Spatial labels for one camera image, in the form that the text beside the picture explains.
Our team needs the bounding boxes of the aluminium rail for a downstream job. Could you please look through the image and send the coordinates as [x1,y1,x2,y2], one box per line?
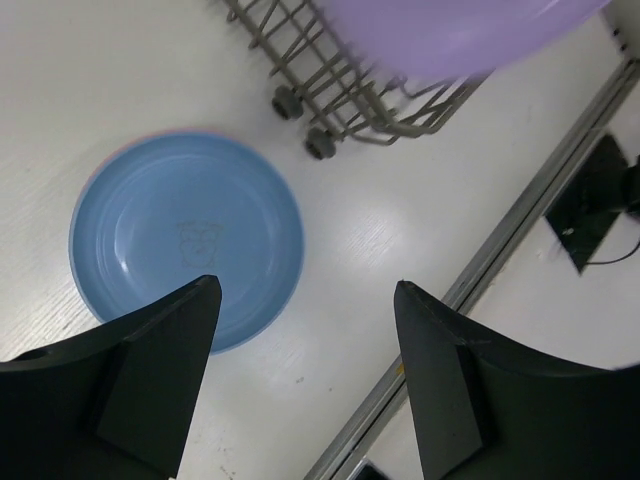
[305,60,639,479]

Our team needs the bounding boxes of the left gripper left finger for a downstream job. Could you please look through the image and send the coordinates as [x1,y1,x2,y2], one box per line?
[1,275,221,479]

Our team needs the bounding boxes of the blue plate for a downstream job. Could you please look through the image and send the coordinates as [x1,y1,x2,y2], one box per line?
[68,134,305,353]

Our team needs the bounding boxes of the grey wire dish rack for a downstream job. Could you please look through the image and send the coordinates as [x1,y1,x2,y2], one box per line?
[226,1,485,160]

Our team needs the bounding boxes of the pink plate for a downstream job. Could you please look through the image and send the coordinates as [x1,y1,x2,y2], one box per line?
[81,126,236,193]

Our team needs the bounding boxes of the purple plate front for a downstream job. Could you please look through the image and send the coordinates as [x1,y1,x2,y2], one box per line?
[322,0,606,80]

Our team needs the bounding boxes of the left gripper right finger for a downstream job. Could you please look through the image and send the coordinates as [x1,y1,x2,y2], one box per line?
[394,281,639,479]

